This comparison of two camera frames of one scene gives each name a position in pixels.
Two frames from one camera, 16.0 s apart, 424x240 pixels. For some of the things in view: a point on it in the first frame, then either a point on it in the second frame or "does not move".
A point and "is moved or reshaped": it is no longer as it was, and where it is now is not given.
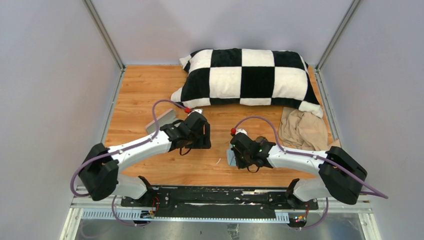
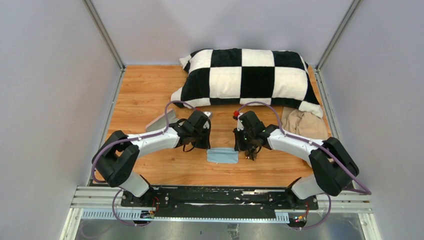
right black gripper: [240, 164] → [239, 146]
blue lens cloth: [231, 156] is moved or reshaped
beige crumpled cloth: [301, 129] does not move
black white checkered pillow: [246, 77] does not move
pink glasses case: [167, 118] does not move
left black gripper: [204, 141] does not move
